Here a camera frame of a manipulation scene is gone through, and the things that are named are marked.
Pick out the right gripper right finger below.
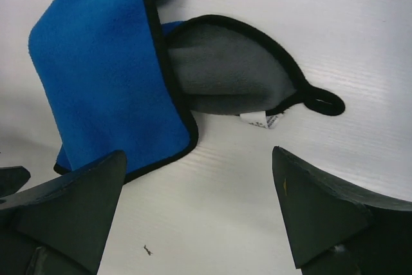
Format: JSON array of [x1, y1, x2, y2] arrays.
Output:
[[272, 147, 411, 274]]

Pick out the blue microfiber towel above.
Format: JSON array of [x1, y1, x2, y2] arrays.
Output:
[[28, 0, 345, 182]]

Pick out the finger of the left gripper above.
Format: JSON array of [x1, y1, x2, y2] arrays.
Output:
[[0, 166, 31, 197]]

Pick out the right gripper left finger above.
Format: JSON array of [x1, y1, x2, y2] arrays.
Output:
[[1, 151, 127, 274]]

